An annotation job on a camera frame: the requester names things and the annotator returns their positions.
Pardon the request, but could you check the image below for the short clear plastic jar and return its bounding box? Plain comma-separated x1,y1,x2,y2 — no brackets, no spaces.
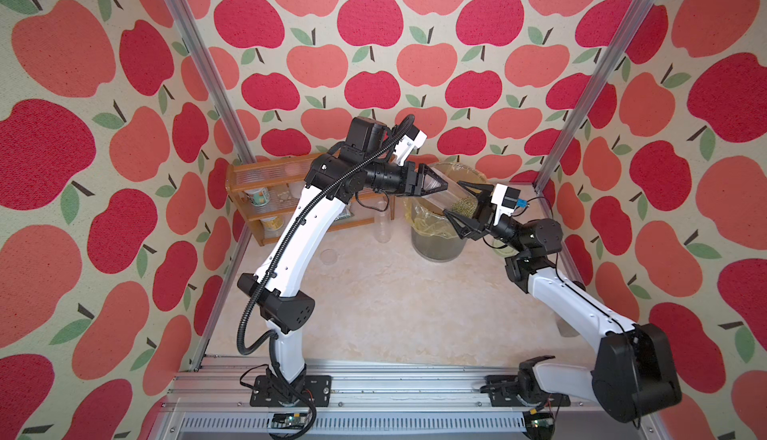
421,172,477,218

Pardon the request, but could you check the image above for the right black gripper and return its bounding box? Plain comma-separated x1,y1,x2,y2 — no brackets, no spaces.
446,184,525,262

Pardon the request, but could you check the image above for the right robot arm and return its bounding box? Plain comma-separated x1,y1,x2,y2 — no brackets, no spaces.
444,182,683,423

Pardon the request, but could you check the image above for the green white cup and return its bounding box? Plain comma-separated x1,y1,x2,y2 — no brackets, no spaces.
244,188,271,208

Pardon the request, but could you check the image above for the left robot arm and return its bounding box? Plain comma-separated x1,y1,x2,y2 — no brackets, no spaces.
236,115,447,387

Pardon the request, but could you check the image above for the yellow small can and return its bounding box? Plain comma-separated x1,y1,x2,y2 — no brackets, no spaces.
260,216,285,232

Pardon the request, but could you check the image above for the right aluminium corner post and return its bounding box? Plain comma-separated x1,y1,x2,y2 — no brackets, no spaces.
533,0,656,196

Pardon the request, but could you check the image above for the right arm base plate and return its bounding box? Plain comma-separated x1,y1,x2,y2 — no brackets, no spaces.
479,373,571,409

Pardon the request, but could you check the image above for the aluminium corner post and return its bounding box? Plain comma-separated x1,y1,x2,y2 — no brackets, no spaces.
164,0,256,164
533,0,656,196

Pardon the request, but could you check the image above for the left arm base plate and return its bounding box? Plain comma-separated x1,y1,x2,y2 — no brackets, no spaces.
250,372,333,408

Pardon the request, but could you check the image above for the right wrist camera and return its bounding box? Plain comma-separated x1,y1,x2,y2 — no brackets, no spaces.
491,184,529,226

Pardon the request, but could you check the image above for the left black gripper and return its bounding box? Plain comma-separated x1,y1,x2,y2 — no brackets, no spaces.
362,159,449,196

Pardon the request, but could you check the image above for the left aluminium corner post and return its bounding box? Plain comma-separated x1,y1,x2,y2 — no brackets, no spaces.
164,0,256,164

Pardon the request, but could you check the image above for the aluminium frame rail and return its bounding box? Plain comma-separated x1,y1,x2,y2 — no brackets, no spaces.
149,360,666,440

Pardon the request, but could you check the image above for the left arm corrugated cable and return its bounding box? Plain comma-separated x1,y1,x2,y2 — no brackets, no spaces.
236,113,417,440

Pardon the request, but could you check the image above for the metal mesh trash bin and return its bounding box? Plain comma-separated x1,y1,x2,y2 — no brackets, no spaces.
411,228,465,262

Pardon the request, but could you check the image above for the yellow plastic bin liner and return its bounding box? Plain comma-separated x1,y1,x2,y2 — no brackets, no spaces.
403,162,487,240

